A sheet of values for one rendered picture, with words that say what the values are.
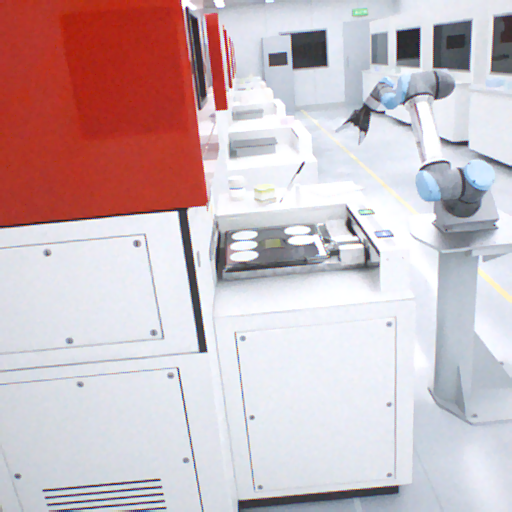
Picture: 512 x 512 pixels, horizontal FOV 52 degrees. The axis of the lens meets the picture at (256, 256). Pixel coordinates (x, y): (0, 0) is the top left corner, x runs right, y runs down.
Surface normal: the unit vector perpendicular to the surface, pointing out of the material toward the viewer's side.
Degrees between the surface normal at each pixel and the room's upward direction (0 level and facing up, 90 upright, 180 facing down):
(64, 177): 90
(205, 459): 90
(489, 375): 90
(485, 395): 0
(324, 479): 90
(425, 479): 0
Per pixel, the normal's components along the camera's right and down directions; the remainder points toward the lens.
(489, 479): -0.09, -0.93
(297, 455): 0.03, 0.36
